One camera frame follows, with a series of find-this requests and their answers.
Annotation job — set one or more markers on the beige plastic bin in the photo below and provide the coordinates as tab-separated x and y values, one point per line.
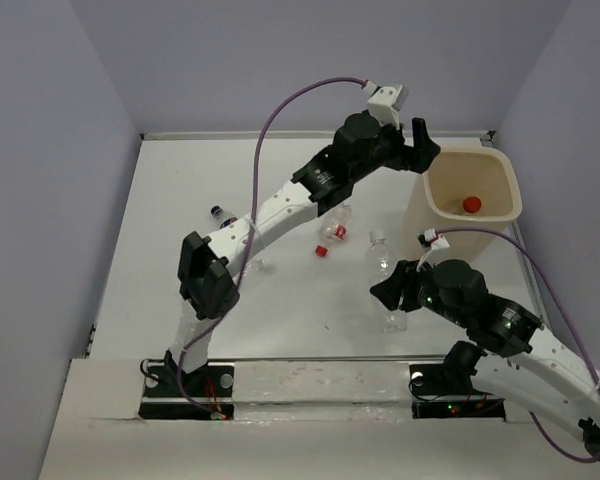
463	187

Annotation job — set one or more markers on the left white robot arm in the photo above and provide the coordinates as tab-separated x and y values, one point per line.
209	268

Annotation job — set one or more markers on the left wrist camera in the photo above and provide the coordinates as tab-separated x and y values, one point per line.
385	102

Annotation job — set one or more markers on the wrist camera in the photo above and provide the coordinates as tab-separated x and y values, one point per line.
432	240
385	102

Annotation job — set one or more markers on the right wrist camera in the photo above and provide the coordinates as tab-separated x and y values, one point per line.
432	240

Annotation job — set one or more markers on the clear bottle near left arm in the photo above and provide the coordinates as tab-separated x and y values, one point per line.
257	266

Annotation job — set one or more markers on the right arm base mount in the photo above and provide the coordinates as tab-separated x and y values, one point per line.
444	390

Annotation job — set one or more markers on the metal table rail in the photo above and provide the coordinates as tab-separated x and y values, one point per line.
293	134

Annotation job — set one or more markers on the red cap pink bottle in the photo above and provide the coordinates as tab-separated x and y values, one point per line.
470	206

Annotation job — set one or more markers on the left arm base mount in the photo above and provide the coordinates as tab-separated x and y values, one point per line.
208	392

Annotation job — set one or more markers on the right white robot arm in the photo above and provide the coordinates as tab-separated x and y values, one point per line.
508	350

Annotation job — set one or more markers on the black cap small bottle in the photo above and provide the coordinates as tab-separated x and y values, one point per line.
222	217

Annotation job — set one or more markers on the crushed red label bottle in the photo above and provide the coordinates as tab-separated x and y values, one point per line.
333	230

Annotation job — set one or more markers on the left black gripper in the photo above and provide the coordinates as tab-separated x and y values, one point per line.
416	157

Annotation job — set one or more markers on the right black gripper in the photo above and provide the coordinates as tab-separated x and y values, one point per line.
401	280

